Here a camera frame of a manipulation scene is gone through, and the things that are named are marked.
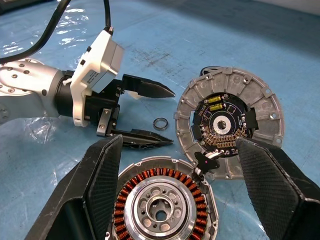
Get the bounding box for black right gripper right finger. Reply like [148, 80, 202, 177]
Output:
[234, 136, 320, 240]

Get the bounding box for white motor lead wires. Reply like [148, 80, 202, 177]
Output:
[193, 150, 221, 177]

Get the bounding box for blue plastic table cover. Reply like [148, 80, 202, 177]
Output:
[0, 0, 320, 240]

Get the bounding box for small metal bearing ring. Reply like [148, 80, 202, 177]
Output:
[152, 117, 169, 131]

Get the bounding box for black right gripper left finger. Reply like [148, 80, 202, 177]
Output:
[24, 134, 124, 240]

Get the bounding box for motor housing copper windings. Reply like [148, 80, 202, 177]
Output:
[106, 155, 220, 240]

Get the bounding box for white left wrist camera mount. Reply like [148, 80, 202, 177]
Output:
[69, 29, 125, 127]

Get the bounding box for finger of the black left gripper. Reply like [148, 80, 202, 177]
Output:
[109, 128, 174, 151]
[122, 74, 176, 99]

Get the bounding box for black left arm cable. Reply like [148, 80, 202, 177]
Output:
[0, 0, 115, 65]

